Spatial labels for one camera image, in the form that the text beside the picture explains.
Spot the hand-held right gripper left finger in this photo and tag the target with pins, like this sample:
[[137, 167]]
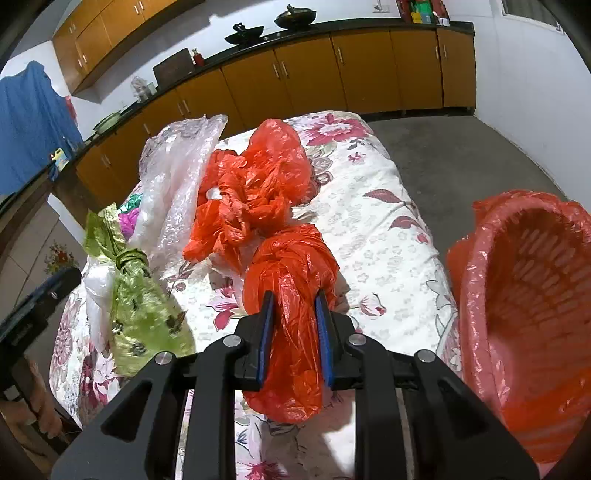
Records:
[[267, 333]]

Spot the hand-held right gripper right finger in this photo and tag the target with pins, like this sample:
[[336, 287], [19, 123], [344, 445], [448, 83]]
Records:
[[325, 342]]

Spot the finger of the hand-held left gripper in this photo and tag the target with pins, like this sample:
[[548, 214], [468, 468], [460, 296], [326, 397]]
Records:
[[46, 287]]

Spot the knotted red plastic bag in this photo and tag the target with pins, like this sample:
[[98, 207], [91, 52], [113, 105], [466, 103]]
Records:
[[291, 277]]

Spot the clear white plastic bag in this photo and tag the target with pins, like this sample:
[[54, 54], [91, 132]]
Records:
[[175, 184]]

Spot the red plastic waste basket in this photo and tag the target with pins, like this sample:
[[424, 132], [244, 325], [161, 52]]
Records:
[[531, 300]]

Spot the person's left hand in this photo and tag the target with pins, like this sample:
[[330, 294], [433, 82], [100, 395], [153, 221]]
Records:
[[44, 406]]

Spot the light green foil wrapper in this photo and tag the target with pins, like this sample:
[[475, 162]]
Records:
[[143, 318]]

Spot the magenta foil wrapper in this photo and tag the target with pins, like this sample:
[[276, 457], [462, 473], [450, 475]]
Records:
[[128, 224]]

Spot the crumpled small red plastic bag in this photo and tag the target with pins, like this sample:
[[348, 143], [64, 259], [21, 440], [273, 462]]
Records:
[[226, 212]]

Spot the yellow and blue container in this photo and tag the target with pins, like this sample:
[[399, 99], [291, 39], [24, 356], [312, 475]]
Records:
[[60, 158]]

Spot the floral covered table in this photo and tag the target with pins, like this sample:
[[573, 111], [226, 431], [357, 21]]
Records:
[[374, 221]]

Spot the blue hanging cloth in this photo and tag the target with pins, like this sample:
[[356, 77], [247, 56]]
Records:
[[32, 129]]

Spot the green cooking pot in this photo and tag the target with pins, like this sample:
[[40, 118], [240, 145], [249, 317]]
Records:
[[107, 122]]

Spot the red hanging item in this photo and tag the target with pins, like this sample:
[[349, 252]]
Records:
[[70, 107]]

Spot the clear bag on counter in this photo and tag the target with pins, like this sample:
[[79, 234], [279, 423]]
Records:
[[142, 87]]

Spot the orange lower kitchen cabinets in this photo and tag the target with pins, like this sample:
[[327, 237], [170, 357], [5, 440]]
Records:
[[295, 83]]

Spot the dark brown board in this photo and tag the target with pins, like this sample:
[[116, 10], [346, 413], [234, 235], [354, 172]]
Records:
[[173, 67]]

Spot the small red bottle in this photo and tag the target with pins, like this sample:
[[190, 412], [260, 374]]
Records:
[[199, 57]]

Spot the black open wok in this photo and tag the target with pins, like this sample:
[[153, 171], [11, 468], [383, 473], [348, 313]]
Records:
[[244, 33]]

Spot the black wok with lid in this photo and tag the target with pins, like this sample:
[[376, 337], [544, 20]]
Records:
[[295, 18]]

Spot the colourful boxes on counter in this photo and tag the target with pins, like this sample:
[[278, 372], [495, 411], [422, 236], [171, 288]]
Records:
[[422, 11]]

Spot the window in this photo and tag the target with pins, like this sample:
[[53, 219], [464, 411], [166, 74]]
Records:
[[531, 14]]

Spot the orange upper wall cabinets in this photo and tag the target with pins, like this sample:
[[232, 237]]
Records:
[[111, 32]]

